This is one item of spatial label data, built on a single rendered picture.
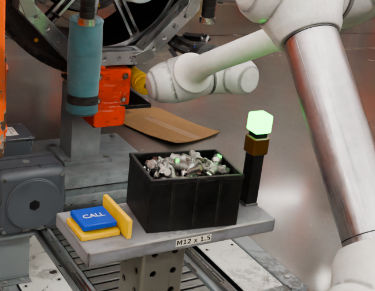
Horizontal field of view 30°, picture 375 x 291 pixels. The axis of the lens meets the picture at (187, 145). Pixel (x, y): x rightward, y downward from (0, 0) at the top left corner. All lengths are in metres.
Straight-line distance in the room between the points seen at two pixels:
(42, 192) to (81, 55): 0.37
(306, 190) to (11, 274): 1.32
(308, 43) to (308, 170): 1.80
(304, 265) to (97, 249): 1.07
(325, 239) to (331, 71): 1.32
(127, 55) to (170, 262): 0.76
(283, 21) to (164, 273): 0.57
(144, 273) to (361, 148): 0.53
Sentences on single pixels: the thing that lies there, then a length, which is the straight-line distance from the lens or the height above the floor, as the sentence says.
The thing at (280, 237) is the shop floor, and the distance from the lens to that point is 2.42.
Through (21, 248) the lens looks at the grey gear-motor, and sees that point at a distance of 1.88.
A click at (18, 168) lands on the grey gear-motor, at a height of 0.40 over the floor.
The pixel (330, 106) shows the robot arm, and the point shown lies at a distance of 1.19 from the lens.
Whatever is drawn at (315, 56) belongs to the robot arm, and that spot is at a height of 0.85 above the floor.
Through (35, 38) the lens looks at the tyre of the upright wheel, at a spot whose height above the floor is 0.64.
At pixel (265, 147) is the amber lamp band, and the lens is 1.51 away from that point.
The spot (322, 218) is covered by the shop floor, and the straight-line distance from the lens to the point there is 2.61.
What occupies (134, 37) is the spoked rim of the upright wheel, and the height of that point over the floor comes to 0.64.
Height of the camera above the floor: 1.12
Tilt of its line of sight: 21 degrees down
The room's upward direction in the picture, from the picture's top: 7 degrees clockwise
